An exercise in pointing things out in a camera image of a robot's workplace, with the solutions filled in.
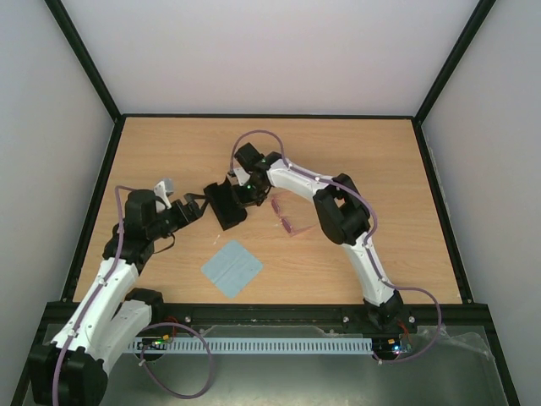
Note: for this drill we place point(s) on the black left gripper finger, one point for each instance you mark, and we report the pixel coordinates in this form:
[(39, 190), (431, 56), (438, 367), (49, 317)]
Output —
[(189, 197), (200, 210)]

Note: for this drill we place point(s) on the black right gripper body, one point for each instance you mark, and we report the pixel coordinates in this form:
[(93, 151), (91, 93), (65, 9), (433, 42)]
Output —
[(236, 196)]

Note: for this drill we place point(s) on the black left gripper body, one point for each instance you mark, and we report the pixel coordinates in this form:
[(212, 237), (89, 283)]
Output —
[(183, 218)]

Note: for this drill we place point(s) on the black sunglasses case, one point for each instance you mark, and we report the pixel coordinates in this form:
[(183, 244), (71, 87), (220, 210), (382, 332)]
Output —
[(227, 211)]

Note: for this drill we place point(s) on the pink sunglasses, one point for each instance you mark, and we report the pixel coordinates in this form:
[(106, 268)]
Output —
[(293, 212)]

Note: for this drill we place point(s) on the light blue cleaning cloth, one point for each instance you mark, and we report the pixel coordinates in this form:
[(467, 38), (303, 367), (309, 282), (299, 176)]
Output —
[(232, 268)]

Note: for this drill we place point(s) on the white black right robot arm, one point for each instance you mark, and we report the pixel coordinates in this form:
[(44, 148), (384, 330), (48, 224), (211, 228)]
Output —
[(345, 219)]

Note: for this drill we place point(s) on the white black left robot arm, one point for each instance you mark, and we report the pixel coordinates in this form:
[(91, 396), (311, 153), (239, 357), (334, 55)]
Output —
[(74, 368)]

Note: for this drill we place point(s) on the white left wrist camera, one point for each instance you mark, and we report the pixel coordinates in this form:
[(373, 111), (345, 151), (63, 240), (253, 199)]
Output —
[(163, 190)]

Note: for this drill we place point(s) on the light blue slotted cable duct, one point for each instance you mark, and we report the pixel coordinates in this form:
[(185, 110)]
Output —
[(253, 345)]

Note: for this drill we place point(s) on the black aluminium frame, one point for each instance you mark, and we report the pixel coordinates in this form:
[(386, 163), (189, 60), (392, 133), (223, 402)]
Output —
[(468, 312)]

